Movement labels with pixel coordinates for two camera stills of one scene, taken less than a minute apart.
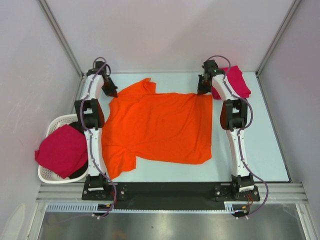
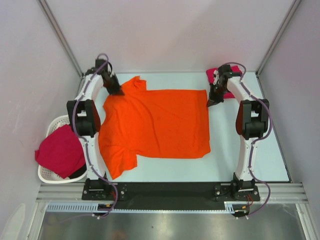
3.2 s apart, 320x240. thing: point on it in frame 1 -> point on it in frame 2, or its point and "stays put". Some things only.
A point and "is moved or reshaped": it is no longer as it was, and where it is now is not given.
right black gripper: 200,90 -> 213,100
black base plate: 171,193 stays put
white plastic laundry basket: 46,174 stays put
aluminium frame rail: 73,193 stays put
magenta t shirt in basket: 62,150 stays put
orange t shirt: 142,125 is moved or reshaped
